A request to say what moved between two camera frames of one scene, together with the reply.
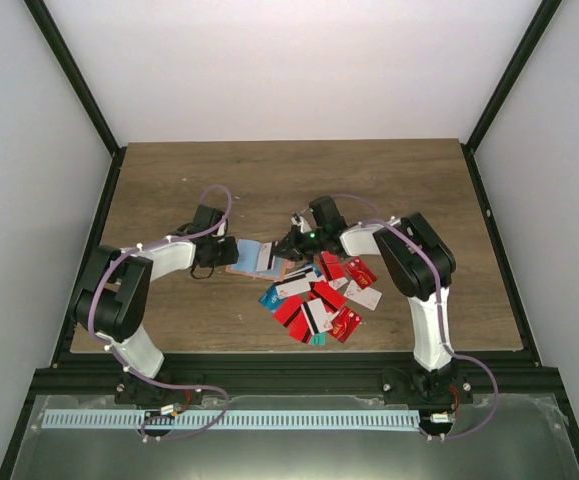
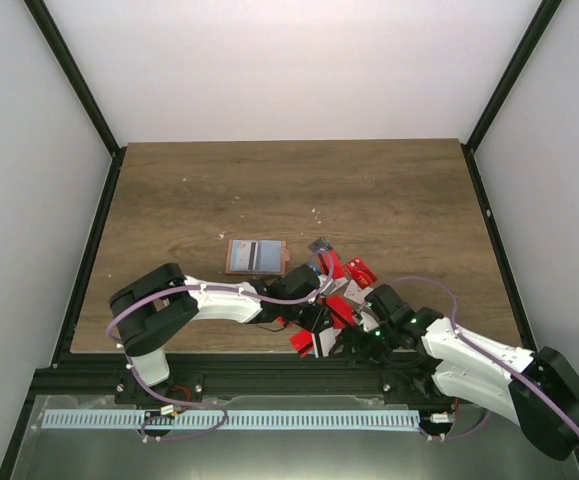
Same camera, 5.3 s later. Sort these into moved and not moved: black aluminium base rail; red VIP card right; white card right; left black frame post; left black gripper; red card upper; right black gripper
Moved: left black gripper; right black gripper
Not moved: red VIP card right; red card upper; left black frame post; black aluminium base rail; white card right
